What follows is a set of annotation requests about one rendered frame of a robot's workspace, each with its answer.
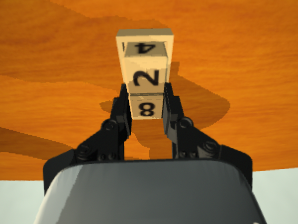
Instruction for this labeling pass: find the beige calendar cube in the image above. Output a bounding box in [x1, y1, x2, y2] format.
[129, 93, 165, 120]
[122, 41, 169, 94]

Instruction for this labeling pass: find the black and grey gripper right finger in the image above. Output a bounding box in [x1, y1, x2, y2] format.
[163, 82, 253, 189]

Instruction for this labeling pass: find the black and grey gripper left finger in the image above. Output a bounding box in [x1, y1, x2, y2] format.
[43, 84, 132, 197]

